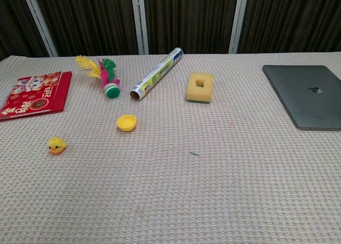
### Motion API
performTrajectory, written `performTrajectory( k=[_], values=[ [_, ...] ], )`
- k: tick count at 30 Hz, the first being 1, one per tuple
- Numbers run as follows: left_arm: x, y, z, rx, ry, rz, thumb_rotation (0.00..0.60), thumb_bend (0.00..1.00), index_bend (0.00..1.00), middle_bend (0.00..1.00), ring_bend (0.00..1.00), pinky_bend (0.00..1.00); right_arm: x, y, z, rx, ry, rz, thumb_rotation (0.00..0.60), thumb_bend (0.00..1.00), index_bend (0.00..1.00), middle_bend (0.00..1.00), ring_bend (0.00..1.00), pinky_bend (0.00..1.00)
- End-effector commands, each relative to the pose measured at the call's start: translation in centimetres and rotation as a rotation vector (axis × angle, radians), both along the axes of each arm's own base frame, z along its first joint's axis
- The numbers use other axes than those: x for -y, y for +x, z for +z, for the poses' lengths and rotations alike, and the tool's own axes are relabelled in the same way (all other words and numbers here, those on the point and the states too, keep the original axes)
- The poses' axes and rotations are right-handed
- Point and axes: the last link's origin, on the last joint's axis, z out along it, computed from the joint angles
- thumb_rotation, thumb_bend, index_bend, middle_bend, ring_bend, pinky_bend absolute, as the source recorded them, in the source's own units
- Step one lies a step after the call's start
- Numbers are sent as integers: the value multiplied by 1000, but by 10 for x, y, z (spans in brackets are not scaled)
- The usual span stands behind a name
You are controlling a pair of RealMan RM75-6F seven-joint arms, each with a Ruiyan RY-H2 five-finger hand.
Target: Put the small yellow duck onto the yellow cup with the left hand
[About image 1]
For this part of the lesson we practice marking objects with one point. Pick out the grey closed laptop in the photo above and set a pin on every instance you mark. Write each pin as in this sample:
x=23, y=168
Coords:
x=309, y=94

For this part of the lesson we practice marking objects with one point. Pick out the red 2025 desk calendar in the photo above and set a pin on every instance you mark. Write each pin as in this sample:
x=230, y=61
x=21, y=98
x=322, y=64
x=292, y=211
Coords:
x=34, y=94

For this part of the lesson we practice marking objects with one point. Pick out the small green feather scrap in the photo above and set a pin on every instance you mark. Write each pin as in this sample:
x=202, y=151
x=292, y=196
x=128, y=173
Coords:
x=194, y=153

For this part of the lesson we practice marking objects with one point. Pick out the yellow fluted plastic cup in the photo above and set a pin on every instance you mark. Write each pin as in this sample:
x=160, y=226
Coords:
x=126, y=122

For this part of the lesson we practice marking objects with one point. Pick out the beige woven tablecloth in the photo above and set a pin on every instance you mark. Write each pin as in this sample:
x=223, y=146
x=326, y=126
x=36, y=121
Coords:
x=170, y=180

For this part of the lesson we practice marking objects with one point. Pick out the silver cling film roll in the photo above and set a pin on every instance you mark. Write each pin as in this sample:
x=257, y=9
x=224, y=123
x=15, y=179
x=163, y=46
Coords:
x=157, y=73

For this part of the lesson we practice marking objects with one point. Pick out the white screen frame post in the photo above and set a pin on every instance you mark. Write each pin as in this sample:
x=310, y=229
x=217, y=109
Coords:
x=40, y=20
x=238, y=20
x=140, y=20

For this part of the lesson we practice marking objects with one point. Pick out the feather shuttlecock with green base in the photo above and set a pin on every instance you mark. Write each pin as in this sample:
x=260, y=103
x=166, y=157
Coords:
x=108, y=80

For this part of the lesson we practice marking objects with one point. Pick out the yellow sponge with square hole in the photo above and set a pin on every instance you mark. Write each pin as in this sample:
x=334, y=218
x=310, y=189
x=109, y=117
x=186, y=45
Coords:
x=199, y=88

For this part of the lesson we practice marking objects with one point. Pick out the yellow toy duck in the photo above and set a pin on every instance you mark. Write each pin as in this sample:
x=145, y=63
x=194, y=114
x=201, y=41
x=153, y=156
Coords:
x=56, y=145

